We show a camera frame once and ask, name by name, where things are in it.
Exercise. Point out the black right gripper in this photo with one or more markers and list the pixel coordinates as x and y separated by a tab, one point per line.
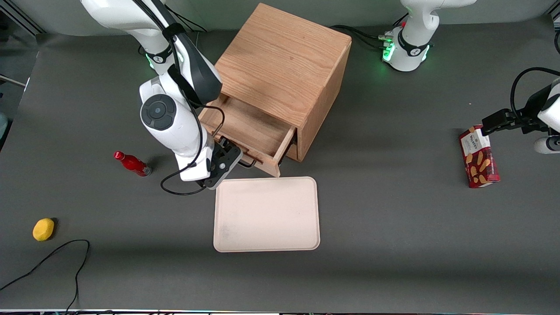
225	150

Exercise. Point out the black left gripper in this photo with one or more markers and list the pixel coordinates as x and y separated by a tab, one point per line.
526	119

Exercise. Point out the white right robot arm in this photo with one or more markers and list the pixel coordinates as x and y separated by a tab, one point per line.
175	127

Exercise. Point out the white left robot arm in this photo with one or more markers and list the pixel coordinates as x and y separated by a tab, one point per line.
411	48

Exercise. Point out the red shortbread cookie box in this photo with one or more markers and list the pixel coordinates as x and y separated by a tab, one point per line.
479	166

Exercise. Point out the cream plastic tray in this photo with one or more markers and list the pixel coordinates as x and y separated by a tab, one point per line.
267	214

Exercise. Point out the red bottle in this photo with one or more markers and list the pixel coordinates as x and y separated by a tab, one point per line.
133	164

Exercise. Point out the oak wooden cabinet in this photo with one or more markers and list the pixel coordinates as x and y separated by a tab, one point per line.
284	57

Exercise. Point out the yellow lemon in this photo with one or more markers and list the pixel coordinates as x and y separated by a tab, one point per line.
43	229

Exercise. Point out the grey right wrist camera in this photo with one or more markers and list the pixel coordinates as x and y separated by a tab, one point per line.
223	168

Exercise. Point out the dark aluminium frame rail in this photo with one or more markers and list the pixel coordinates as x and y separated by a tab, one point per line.
24	18

